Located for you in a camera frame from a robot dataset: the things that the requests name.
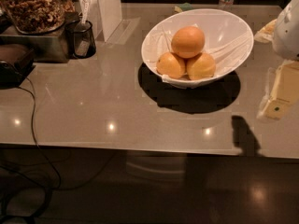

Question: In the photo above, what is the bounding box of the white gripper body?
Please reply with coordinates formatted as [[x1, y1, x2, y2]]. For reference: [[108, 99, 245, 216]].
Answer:
[[272, 0, 299, 61]]

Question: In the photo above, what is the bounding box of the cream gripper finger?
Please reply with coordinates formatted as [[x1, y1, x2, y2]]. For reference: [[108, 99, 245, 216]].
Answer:
[[257, 60, 299, 120]]

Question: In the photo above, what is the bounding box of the orange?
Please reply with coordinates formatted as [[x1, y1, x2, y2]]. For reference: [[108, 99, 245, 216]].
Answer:
[[156, 52, 186, 78], [186, 52, 216, 80], [171, 26, 205, 59]]

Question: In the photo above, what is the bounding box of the white bowl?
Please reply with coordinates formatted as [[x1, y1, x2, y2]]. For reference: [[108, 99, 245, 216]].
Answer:
[[141, 8, 254, 89]]

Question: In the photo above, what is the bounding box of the white napkin in bowl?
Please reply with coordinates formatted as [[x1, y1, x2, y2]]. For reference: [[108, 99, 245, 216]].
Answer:
[[141, 22, 253, 89]]

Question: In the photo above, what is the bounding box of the yellow wrapped item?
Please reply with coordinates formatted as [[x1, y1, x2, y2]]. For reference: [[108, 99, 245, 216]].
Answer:
[[254, 20, 277, 43]]

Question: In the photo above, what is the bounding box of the green yellow sponge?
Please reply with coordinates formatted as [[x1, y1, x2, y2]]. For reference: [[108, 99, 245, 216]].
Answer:
[[174, 3, 192, 13]]

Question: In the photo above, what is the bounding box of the white upright box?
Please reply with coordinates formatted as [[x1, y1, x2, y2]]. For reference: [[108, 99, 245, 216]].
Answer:
[[88, 0, 122, 42]]

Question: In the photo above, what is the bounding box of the black mesh cup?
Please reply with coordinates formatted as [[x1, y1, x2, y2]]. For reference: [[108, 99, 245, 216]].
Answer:
[[64, 21, 96, 59]]

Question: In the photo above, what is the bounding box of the metal tray box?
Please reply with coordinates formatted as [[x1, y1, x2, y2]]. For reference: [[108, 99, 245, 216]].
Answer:
[[0, 12, 78, 63]]

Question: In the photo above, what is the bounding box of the glass jar of nuts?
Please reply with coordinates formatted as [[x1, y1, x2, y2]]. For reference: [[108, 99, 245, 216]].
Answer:
[[1, 0, 64, 35]]

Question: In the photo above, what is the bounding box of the black device on table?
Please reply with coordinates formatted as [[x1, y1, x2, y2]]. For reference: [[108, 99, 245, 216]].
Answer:
[[0, 44, 35, 88]]

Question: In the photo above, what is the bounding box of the black cable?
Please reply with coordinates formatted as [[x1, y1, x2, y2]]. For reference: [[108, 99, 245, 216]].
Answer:
[[0, 77, 120, 224]]

